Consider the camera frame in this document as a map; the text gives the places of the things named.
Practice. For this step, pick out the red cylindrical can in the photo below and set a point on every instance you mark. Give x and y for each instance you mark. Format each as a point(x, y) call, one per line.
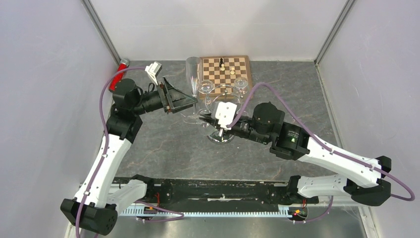
point(124, 63)

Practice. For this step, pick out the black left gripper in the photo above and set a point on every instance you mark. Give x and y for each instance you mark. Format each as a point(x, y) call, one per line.
point(173, 99)

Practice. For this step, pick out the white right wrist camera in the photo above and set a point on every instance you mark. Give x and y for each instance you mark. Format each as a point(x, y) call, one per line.
point(224, 113)

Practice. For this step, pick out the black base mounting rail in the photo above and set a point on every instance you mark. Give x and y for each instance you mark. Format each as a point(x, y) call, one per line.
point(208, 195)

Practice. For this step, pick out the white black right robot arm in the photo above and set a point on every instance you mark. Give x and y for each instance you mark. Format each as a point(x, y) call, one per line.
point(360, 179)

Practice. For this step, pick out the chrome wine glass rack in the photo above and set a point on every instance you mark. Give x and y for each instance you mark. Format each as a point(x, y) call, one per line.
point(219, 137)

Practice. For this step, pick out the white slotted cable duct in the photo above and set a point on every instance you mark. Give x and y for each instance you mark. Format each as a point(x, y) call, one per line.
point(140, 211)

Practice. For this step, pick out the wooden chessboard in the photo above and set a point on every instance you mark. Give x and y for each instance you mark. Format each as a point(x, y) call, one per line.
point(221, 79)

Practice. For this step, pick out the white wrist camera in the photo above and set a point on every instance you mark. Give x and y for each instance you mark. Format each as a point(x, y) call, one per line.
point(152, 71)
point(224, 113)

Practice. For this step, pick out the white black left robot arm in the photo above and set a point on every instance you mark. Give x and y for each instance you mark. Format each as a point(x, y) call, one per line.
point(92, 208)

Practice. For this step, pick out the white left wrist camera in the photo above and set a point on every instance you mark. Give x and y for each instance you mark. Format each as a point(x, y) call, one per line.
point(152, 71)

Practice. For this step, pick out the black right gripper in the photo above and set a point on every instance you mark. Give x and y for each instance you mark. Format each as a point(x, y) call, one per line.
point(213, 120)

